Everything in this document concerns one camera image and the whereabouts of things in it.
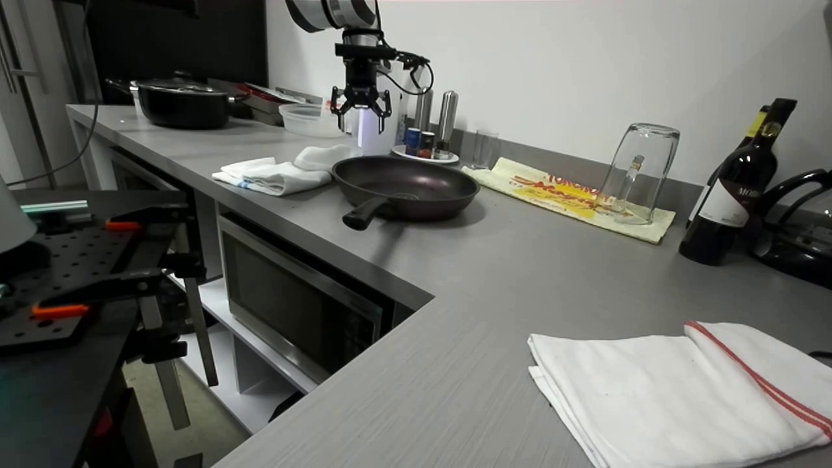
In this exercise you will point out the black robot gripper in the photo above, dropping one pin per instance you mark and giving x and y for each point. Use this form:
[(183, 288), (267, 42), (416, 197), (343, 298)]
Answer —
[(361, 65)]

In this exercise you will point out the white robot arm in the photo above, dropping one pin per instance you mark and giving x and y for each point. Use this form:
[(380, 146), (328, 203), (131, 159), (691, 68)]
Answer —
[(332, 12)]

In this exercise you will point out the white paper towel roll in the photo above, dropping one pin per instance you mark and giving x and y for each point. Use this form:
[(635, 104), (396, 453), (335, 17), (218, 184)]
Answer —
[(387, 125)]

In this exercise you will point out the dark nonstick frying pan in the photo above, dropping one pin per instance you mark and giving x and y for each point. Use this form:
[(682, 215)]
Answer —
[(404, 185)]

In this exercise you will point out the folded red striped white towel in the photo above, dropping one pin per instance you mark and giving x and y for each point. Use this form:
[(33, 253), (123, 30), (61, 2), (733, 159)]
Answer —
[(677, 390)]

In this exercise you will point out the white plastic food container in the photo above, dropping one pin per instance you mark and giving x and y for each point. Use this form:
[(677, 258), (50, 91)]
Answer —
[(301, 117)]

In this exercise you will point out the small blue jar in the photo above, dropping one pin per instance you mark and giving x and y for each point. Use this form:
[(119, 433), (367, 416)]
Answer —
[(412, 142)]

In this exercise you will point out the tall steel grinder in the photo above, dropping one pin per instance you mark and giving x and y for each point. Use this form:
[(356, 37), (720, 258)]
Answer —
[(448, 117), (425, 111)]

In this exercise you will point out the small dark red jar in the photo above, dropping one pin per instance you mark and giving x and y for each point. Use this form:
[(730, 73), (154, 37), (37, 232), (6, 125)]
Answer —
[(426, 143)]

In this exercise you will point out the small round white tray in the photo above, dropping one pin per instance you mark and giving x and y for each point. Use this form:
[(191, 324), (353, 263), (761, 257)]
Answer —
[(436, 158)]

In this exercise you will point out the black cooking pot with lid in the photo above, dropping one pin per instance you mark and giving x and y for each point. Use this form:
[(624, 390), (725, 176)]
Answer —
[(184, 104)]

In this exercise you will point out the dark glass panel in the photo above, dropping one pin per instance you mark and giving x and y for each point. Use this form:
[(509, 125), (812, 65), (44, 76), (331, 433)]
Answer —
[(172, 39)]

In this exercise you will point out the silver built-in microwave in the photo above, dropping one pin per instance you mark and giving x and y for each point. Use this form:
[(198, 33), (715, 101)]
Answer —
[(293, 303)]

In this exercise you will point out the yellow printed place mat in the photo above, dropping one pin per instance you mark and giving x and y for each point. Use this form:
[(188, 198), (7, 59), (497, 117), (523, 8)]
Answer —
[(553, 197)]

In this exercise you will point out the clear upturned drinking glass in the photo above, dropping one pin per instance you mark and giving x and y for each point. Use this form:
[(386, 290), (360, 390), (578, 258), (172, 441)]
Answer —
[(639, 173)]

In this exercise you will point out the black perforated workbench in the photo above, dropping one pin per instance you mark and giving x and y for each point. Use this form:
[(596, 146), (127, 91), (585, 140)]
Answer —
[(61, 288)]

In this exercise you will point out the dark wine bottle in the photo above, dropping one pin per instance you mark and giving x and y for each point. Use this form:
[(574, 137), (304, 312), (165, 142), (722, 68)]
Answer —
[(729, 197)]

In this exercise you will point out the black electric kettle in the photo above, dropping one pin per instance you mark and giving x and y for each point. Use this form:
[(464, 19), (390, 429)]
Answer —
[(794, 236)]

